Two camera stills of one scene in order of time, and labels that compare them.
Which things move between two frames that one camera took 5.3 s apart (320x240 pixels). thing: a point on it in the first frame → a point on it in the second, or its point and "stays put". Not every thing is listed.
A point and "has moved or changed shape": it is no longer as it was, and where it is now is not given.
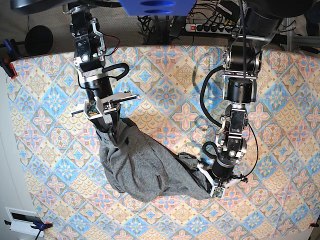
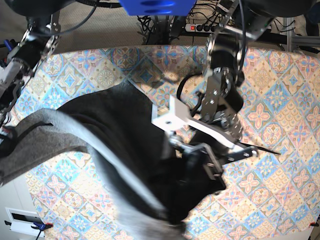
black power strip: x=208 y=28 stays put
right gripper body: x=219 y=184 → x=208 y=148
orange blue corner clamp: x=39 y=226 stays put
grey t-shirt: x=147 y=170 has moved or changed shape
